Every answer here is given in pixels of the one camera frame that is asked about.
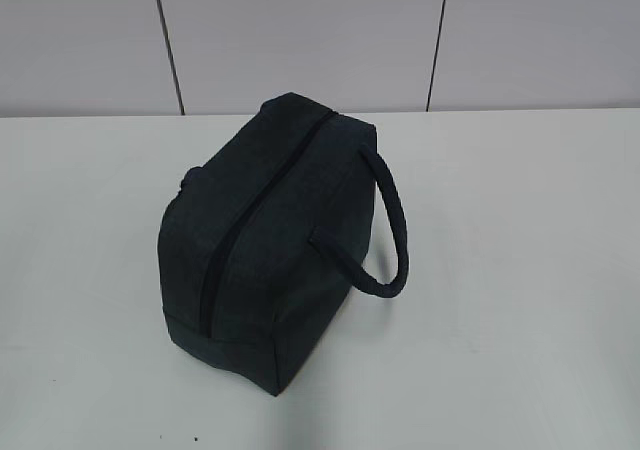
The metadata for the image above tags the dark blue lunch bag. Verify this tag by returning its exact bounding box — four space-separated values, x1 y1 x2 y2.
157 93 409 395

